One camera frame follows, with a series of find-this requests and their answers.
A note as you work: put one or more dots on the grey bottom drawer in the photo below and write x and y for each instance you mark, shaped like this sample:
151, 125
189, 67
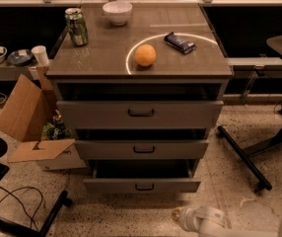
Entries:
142, 177

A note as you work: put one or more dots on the grey drawer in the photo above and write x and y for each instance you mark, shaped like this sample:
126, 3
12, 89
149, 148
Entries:
140, 144
138, 106
142, 177

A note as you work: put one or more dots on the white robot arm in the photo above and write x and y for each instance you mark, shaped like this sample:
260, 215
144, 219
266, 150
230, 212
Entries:
208, 221

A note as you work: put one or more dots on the grey drawer cabinet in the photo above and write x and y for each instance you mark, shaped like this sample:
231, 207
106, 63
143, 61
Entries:
109, 55

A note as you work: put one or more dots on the grey top drawer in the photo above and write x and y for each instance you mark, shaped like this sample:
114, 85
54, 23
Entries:
138, 106

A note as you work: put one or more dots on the grey middle drawer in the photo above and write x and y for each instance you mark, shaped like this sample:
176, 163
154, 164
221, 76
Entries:
140, 144

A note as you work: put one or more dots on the orange fruit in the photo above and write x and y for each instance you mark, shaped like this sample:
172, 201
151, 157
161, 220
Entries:
145, 55

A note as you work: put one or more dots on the dark blue snack bar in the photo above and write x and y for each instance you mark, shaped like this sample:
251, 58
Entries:
184, 46

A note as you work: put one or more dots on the green snack bags in box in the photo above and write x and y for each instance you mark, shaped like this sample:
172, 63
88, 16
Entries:
55, 128

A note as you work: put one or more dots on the white bowl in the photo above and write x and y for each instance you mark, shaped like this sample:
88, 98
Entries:
117, 12

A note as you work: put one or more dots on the open cardboard box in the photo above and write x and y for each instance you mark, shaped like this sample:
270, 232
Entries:
25, 113

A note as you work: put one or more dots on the grey side shelf right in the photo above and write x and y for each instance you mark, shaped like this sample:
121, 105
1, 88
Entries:
245, 63

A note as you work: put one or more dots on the grey side shelf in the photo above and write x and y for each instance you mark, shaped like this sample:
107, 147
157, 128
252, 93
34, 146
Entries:
10, 72
245, 63

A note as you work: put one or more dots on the green soda can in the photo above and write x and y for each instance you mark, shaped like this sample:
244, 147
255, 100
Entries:
76, 26

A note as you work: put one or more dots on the white paper cup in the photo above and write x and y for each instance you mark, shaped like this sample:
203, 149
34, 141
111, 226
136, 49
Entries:
40, 54

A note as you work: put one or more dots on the blue patterned bowl right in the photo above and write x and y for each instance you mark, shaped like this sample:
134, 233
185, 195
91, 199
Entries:
20, 57

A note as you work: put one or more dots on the grey side shelf left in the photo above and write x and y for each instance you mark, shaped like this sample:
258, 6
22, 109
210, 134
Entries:
10, 72

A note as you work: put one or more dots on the black stand right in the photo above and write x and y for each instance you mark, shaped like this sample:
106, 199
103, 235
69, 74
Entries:
276, 44

